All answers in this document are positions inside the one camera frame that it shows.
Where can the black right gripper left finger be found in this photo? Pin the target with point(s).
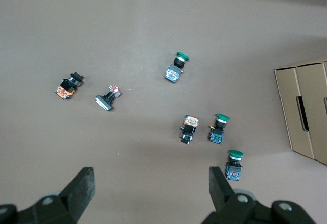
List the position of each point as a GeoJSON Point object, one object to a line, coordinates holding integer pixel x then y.
{"type": "Point", "coordinates": [79, 190]}

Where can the black flat head indicator switch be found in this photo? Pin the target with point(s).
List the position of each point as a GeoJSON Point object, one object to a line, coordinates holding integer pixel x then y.
{"type": "Point", "coordinates": [106, 100]}

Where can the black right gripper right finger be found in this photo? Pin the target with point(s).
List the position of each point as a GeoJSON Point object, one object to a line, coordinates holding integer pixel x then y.
{"type": "Point", "coordinates": [219, 190]}

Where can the black selector switch orange block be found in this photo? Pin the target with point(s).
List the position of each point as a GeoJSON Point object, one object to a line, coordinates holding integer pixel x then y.
{"type": "Point", "coordinates": [189, 129]}
{"type": "Point", "coordinates": [68, 86]}

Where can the brown table cover sheet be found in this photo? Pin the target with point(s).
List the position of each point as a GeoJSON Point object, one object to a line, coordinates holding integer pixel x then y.
{"type": "Point", "coordinates": [153, 30]}

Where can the green mushroom push button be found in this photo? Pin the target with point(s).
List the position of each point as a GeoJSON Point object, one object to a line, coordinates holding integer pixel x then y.
{"type": "Point", "coordinates": [177, 67]}
{"type": "Point", "coordinates": [219, 129]}
{"type": "Point", "coordinates": [233, 166]}

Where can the brown cardboard box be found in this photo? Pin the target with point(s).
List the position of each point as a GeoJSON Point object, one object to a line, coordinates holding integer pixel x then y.
{"type": "Point", "coordinates": [288, 106]}

